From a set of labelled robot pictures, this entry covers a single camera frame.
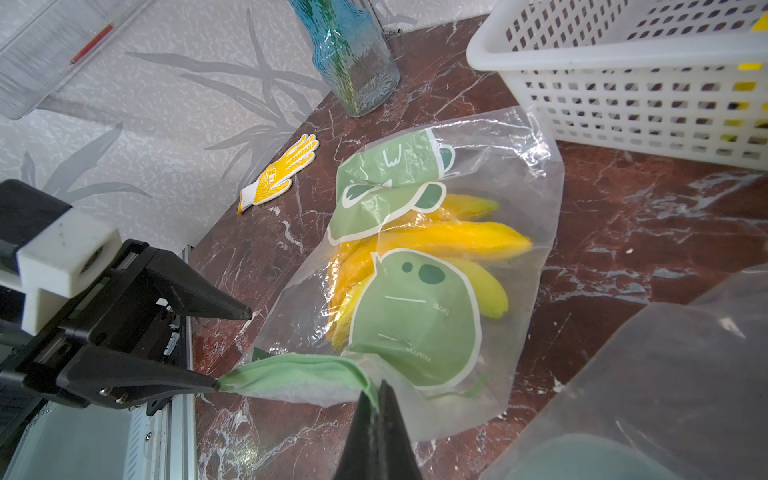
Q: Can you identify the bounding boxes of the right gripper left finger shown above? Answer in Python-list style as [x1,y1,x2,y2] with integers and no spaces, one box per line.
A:
[333,393,380,480]

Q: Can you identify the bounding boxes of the clear acrylic wall shelf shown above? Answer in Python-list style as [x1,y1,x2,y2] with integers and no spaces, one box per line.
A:
[1,0,150,120]

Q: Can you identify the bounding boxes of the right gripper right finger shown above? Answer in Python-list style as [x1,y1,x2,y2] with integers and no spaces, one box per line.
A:
[377,381,422,480]

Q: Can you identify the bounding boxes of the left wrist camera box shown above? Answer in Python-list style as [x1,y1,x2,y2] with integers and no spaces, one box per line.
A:
[1,179,122,336]

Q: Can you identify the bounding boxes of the aluminium front rail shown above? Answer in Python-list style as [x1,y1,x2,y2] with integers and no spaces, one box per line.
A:
[119,245,199,480]

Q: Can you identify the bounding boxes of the blue glass vase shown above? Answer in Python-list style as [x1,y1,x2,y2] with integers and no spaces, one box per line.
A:
[290,0,400,118]

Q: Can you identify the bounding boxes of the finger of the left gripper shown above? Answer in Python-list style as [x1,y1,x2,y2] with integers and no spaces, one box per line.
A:
[145,250,252,321]
[56,346,217,409]

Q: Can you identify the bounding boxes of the bananas in left bag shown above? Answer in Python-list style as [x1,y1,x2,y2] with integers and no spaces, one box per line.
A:
[326,194,533,351]

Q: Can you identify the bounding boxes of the zip-top bag with bananas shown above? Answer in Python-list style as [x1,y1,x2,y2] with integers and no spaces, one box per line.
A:
[218,107,565,441]

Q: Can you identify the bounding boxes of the yellow work glove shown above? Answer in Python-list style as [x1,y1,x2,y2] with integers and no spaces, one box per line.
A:
[237,134,320,214]

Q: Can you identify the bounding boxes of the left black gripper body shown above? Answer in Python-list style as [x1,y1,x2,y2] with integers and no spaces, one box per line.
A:
[1,240,180,416]

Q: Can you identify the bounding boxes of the white plastic basket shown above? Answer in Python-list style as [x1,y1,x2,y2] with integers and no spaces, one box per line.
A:
[466,0,767,170]

